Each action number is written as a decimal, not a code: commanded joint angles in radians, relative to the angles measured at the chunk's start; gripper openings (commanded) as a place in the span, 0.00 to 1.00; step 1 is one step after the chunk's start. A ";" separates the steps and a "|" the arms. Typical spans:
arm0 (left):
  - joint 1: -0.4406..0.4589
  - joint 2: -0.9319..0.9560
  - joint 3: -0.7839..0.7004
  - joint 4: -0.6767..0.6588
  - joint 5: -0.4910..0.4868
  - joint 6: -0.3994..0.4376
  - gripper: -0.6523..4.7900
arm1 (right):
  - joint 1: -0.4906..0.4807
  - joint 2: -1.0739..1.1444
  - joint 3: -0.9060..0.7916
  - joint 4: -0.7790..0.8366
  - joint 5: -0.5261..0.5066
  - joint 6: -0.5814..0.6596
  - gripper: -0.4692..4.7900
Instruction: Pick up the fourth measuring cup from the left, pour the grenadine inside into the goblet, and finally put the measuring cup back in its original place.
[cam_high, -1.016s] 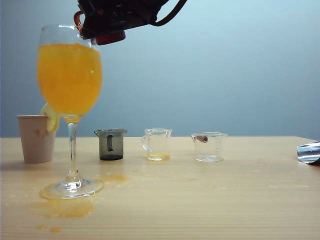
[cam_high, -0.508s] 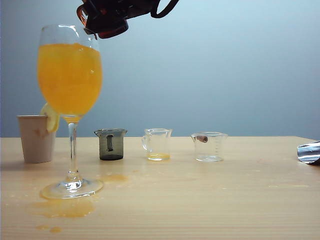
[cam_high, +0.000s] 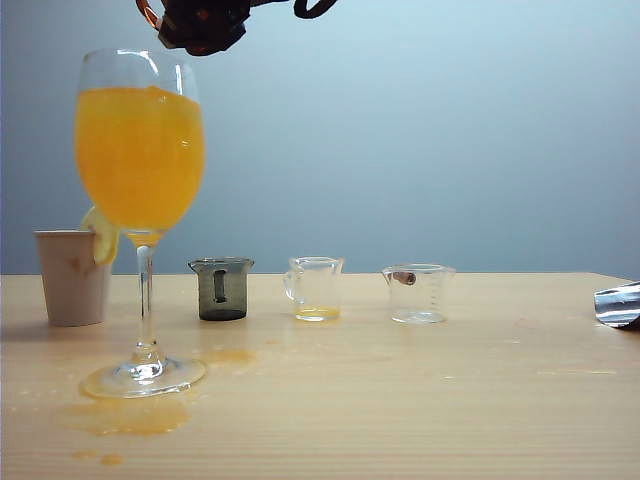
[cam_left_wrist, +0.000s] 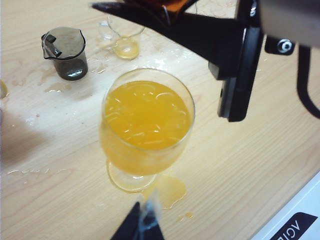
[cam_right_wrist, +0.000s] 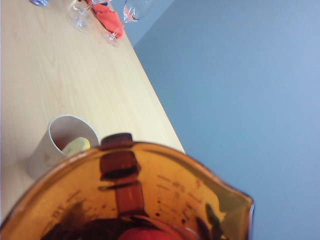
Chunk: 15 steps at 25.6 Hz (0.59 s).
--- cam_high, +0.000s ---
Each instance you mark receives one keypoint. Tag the large orange juice puddle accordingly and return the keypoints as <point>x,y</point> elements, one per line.
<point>130,417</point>

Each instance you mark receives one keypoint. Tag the smoky grey measuring cup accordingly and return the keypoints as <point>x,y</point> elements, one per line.
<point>235,292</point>

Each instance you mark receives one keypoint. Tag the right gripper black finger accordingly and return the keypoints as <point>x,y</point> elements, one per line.
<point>232,20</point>

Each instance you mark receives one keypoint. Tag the yellow lemon slice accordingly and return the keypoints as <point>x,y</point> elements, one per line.
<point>106,247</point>

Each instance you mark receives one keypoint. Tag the amber glass measuring cup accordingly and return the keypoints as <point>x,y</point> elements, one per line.
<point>150,16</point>

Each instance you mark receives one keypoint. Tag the clear graduated measuring cup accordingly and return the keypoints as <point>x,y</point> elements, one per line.
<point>420,300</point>

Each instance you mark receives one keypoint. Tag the clear cup with orange residue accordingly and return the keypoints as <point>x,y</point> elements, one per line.
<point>317,312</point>

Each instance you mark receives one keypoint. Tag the wine glass with orange drink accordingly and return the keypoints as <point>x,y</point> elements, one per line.
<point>140,165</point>

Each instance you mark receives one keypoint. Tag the beige paper cup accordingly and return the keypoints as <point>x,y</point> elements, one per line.
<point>70,285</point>

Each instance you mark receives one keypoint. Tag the small orange juice puddle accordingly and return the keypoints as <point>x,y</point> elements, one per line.
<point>230,356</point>

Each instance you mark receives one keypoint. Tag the silver foil pouch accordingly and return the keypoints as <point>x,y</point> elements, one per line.
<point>620,307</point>

